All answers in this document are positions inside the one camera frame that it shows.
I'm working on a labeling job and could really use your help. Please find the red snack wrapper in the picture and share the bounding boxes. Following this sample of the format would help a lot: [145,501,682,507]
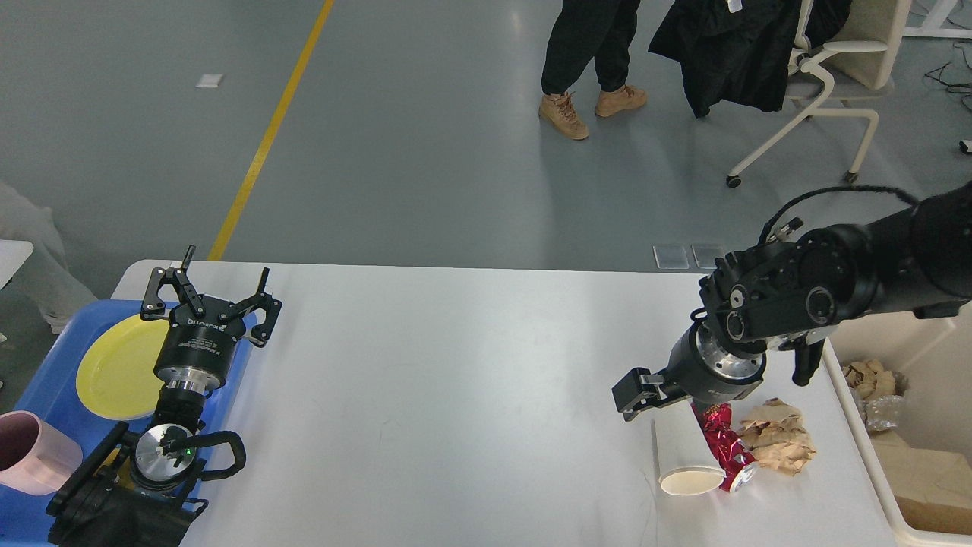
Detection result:
[691,400,759,494]

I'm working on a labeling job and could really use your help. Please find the yellow plastic plate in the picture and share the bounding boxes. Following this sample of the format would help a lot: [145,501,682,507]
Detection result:
[76,315,169,420]

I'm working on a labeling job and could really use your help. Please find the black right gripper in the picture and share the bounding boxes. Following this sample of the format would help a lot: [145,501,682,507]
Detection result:
[611,323,824,422]

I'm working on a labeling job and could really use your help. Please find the black floor cables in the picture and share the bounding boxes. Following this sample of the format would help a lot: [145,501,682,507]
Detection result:
[923,62,972,115]

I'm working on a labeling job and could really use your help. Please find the white plastic bin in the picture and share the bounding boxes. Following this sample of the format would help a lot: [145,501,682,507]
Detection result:
[822,307,970,546]

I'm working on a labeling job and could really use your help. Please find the person in white trousers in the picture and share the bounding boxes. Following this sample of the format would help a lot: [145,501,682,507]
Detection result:
[1,182,96,335]

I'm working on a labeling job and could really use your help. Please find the pink mug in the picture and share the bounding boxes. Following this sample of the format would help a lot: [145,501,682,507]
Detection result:
[1,411,84,496]

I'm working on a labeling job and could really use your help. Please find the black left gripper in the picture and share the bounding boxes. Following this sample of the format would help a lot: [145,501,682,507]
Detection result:
[140,245,283,394]

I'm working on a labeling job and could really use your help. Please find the blue plastic tray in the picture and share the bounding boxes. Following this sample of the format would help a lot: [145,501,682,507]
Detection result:
[1,300,256,546]

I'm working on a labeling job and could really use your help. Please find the aluminium foil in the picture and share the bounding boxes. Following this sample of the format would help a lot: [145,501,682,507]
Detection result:
[850,371,908,432]

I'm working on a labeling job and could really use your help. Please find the floor outlet plates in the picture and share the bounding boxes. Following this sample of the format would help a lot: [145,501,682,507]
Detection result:
[652,243,727,270]

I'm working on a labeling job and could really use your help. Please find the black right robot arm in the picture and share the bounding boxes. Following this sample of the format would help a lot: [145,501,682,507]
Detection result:
[612,185,971,422]

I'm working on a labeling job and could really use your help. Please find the person in black trousers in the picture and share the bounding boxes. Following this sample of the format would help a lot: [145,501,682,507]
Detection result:
[538,1,647,140]

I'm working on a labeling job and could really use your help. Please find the white desk leg background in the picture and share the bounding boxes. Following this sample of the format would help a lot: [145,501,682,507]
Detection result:
[903,1,971,40]

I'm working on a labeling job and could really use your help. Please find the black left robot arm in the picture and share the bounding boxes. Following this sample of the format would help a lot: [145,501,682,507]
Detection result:
[46,246,282,546]

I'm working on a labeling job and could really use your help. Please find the small crumpled brown paper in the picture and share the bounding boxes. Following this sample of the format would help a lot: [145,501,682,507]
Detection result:
[738,398,817,476]

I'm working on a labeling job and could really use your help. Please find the white paper cup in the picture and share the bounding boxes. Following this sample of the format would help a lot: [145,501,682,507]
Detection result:
[654,400,726,496]

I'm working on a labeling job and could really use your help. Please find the white office chair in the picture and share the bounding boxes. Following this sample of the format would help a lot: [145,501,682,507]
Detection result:
[726,1,912,188]

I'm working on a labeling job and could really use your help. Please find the black jacket on chair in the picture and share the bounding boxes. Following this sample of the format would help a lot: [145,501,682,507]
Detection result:
[649,1,802,119]

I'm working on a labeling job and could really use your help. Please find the white side table left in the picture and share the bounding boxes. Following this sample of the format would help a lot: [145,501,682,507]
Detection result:
[0,239,34,289]

